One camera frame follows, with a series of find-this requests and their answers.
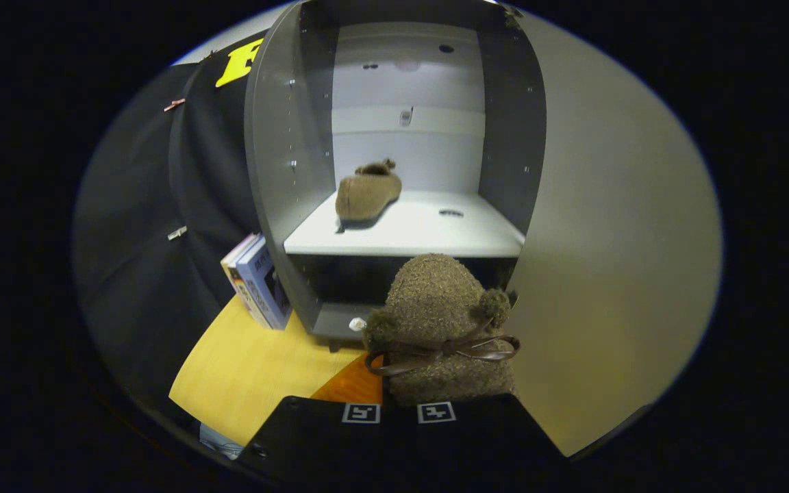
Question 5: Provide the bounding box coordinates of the beige shoe cabinet door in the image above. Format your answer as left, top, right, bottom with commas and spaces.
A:
504, 10, 723, 458

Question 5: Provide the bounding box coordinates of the black backdrop cloth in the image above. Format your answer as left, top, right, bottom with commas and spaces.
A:
73, 31, 265, 418

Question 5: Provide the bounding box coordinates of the grey shoe cabinet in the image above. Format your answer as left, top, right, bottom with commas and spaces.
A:
244, 0, 547, 343

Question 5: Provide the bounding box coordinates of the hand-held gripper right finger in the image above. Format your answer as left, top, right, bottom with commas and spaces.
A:
398, 392, 568, 491

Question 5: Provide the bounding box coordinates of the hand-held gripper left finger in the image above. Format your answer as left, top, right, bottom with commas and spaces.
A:
236, 353, 399, 491

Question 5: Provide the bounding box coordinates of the blue book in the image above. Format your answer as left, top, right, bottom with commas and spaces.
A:
236, 236, 292, 331

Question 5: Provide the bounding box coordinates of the brown fuzzy shoe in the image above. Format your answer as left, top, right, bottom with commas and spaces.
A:
335, 159, 403, 223
364, 253, 521, 406

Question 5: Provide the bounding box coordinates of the white cabinet shelf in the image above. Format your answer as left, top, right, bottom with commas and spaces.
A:
284, 190, 525, 258

